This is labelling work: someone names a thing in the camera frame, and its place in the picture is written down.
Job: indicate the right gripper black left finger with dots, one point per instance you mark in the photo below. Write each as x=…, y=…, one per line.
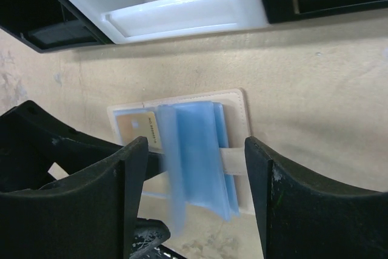
x=89, y=214

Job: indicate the black left bin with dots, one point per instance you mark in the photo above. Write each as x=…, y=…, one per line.
x=49, y=25

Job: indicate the gold card with black stripe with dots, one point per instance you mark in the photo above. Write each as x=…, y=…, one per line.
x=133, y=125

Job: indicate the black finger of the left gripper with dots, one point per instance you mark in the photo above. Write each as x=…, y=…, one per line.
x=40, y=152
x=147, y=238

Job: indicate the beige card holder wallet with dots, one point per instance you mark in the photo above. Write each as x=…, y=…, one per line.
x=202, y=157

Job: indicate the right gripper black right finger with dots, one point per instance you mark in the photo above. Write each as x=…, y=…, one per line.
x=303, y=214

